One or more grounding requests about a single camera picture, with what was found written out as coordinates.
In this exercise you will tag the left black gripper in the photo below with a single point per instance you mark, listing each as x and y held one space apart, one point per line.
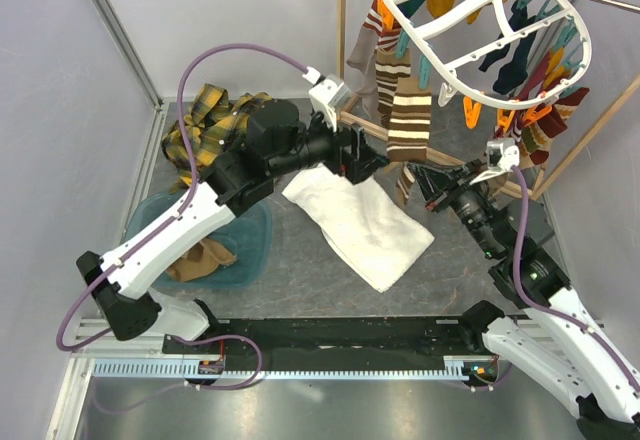
358 164

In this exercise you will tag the grey cable duct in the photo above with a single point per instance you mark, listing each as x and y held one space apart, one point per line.
197 370

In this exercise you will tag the yellow plaid shirt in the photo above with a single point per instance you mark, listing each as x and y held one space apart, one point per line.
213 124

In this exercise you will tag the navy blue sock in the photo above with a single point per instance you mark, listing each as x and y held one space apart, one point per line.
513 73

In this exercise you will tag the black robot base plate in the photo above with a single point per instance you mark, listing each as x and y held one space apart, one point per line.
428 335

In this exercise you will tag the white round sock hanger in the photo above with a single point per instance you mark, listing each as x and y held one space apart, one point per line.
421 34

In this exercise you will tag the white towel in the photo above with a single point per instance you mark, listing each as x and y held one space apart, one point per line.
361 223

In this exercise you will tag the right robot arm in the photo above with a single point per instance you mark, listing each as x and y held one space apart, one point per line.
585 372

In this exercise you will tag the grey sock red stripes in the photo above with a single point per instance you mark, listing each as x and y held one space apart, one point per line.
372 37

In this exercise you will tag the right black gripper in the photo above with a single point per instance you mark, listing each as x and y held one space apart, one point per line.
443 185

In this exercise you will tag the plain tan sock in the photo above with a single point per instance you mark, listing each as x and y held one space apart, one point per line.
214 255
190 268

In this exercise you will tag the maroon patterned sock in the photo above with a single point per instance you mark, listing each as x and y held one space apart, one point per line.
537 138

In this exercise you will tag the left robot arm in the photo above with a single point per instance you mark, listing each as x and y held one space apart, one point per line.
275 144

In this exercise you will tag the aluminium corner post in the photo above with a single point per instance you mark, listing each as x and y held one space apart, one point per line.
124 44

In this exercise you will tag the grey sock maroon cuff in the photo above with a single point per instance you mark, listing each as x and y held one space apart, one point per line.
514 132

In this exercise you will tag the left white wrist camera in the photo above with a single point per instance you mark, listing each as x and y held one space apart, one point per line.
328 95

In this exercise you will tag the teal plastic basin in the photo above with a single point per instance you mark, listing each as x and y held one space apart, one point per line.
248 237

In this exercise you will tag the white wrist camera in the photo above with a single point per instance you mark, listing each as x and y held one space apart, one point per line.
502 155
328 95

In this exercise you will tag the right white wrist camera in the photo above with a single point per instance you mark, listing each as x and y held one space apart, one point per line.
502 155

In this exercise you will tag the brown striped sock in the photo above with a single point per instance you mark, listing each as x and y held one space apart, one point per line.
389 68
408 131

